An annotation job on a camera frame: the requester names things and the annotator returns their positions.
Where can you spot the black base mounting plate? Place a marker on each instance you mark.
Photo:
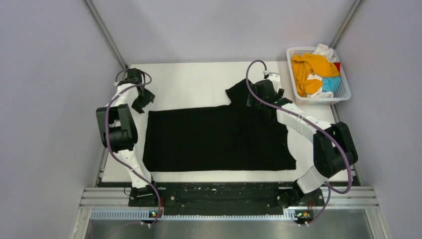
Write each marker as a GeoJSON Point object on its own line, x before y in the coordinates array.
{"type": "Point", "coordinates": [231, 209]}

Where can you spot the white t shirt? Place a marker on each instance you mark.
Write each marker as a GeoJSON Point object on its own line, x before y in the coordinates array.
{"type": "Point", "coordinates": [328, 54]}

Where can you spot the left aluminium corner post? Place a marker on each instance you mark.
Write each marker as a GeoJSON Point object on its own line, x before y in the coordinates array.
{"type": "Point", "coordinates": [107, 37]}

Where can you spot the red t shirt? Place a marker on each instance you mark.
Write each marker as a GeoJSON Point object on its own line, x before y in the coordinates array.
{"type": "Point", "coordinates": [338, 65]}

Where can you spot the aluminium corner post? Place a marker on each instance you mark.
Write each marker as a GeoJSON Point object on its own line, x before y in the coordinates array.
{"type": "Point", "coordinates": [107, 37]}
{"type": "Point", "coordinates": [357, 4]}

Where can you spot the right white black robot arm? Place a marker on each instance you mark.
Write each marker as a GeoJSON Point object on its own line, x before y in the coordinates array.
{"type": "Point", "coordinates": [333, 148]}

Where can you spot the yellow t shirt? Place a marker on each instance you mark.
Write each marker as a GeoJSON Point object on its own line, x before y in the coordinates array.
{"type": "Point", "coordinates": [306, 64]}

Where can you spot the right aluminium corner post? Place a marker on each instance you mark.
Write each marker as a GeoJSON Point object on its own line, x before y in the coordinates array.
{"type": "Point", "coordinates": [357, 4]}

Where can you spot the white plastic laundry basket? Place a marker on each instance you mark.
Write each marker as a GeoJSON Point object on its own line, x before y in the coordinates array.
{"type": "Point", "coordinates": [343, 92]}

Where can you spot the blue t shirt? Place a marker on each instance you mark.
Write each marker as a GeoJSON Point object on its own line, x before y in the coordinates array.
{"type": "Point", "coordinates": [330, 84]}

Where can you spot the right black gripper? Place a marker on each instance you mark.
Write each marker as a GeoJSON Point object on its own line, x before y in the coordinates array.
{"type": "Point", "coordinates": [251, 101]}

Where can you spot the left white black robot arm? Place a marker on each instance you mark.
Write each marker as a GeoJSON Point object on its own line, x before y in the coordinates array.
{"type": "Point", "coordinates": [118, 131]}

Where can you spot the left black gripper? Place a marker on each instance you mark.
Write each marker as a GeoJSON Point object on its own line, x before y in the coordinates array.
{"type": "Point", "coordinates": [149, 97]}

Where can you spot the aluminium front frame rail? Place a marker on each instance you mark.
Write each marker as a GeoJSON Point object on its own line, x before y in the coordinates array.
{"type": "Point", "coordinates": [268, 195]}

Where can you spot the black t shirt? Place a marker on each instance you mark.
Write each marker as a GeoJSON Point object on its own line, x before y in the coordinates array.
{"type": "Point", "coordinates": [232, 137]}

